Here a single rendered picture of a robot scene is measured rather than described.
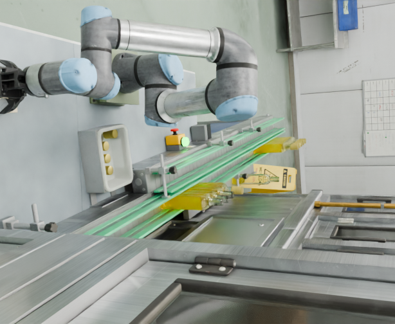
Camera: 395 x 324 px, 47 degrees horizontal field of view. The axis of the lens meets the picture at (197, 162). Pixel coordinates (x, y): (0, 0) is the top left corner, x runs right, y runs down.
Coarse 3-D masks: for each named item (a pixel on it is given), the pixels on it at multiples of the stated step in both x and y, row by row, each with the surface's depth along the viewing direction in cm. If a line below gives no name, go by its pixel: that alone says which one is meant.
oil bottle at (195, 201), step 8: (176, 200) 178; (184, 200) 176; (192, 200) 174; (200, 200) 173; (208, 200) 173; (168, 208) 180; (176, 208) 178; (184, 208) 177; (192, 208) 175; (200, 208) 174
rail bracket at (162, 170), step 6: (162, 156) 168; (162, 162) 168; (150, 168) 171; (156, 168) 170; (162, 168) 168; (168, 168) 168; (174, 168) 166; (162, 174) 169; (162, 180) 170; (162, 198) 171; (168, 198) 170
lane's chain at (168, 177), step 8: (272, 128) 328; (248, 136) 281; (256, 136) 294; (240, 144) 267; (216, 152) 235; (224, 152) 244; (176, 160) 196; (200, 160) 217; (208, 160) 226; (184, 168) 202; (192, 168) 209; (152, 176) 177; (160, 176) 183; (168, 176) 188; (176, 176) 195; (152, 184) 177; (160, 184) 182; (152, 192) 177
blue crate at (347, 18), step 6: (342, 0) 620; (348, 0) 617; (354, 0) 648; (342, 6) 622; (348, 6) 619; (354, 6) 650; (342, 12) 624; (348, 12) 621; (354, 12) 652; (342, 18) 626; (348, 18) 623; (354, 18) 619; (342, 24) 628; (348, 24) 625; (354, 24) 622; (342, 30) 634
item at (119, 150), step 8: (104, 128) 157; (112, 128) 160; (120, 128) 167; (120, 136) 169; (112, 144) 171; (120, 144) 170; (128, 144) 169; (104, 152) 168; (112, 152) 172; (120, 152) 171; (128, 152) 169; (112, 160) 172; (120, 160) 171; (128, 160) 170; (104, 168) 156; (120, 168) 172; (128, 168) 171; (104, 176) 156; (112, 176) 172; (120, 176) 173; (128, 176) 171; (104, 184) 157; (112, 184) 164; (120, 184) 164
